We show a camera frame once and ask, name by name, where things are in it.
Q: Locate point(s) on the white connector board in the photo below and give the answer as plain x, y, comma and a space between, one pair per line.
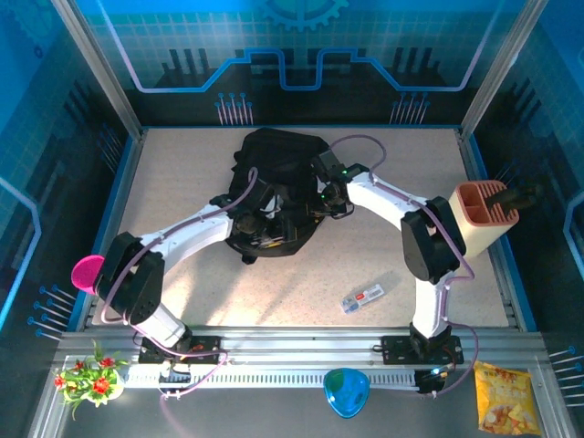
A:
175, 376

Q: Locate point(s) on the long aluminium mounting rail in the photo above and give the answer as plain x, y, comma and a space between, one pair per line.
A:
296, 347

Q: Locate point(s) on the pink plastic goblet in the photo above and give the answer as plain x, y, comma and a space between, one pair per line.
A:
86, 274

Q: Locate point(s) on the yellow chips bag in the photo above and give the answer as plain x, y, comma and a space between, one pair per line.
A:
506, 401

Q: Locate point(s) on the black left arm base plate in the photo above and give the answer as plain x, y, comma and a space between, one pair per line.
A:
205, 358

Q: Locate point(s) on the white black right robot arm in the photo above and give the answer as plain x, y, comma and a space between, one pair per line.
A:
378, 191

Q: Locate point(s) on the small white eraser pack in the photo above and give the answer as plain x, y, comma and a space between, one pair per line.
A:
362, 299

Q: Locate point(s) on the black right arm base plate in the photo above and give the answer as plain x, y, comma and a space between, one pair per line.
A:
397, 351

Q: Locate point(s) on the black backpack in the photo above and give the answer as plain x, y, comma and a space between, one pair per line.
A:
278, 155

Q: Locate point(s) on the aluminium frame post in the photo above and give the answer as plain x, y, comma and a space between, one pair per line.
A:
103, 73
500, 68

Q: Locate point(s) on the beige orange pen holder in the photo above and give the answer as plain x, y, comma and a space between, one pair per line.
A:
493, 228

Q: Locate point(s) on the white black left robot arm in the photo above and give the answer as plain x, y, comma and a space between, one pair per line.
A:
191, 232

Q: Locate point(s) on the blue plastic bowl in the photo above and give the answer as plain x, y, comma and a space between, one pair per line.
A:
346, 392

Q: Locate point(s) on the artificial red flower plant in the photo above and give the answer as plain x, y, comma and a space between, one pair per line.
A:
93, 383

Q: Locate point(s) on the black controller box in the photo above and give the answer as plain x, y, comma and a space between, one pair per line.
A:
431, 383

